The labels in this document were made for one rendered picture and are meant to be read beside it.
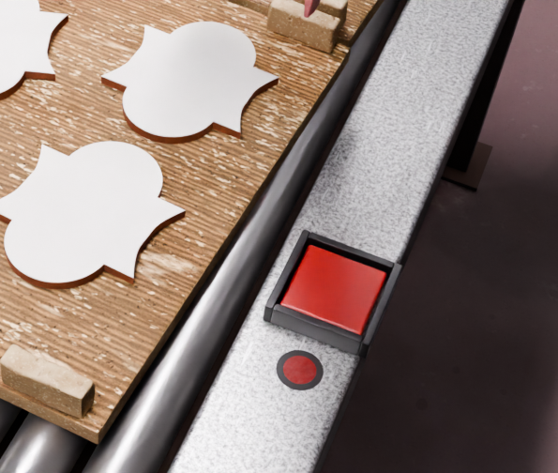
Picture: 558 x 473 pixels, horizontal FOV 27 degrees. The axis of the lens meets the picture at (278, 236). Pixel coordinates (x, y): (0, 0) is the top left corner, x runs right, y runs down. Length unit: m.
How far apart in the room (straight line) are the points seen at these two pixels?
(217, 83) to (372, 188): 0.15
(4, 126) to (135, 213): 0.13
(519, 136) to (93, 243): 1.60
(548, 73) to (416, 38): 1.46
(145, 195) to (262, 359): 0.15
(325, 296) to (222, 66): 0.22
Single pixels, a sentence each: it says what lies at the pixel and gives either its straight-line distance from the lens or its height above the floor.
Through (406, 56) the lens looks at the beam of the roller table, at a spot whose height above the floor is 0.91.
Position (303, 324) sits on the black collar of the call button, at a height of 0.93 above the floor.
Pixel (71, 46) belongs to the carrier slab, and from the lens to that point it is 0.96.
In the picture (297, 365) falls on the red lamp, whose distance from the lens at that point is 0.79.
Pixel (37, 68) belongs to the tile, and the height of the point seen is 0.94.
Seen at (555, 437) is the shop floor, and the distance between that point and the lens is 1.93.
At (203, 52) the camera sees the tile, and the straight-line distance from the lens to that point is 0.95.
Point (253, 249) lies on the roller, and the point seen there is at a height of 0.92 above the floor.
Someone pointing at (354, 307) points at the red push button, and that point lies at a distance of 0.81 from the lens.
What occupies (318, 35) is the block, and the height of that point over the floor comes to 0.95.
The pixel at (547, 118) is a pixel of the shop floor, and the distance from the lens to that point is 2.38.
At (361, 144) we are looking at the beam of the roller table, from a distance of 0.93.
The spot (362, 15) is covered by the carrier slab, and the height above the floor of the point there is 0.94.
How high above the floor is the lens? 1.57
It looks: 50 degrees down
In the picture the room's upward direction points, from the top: 9 degrees clockwise
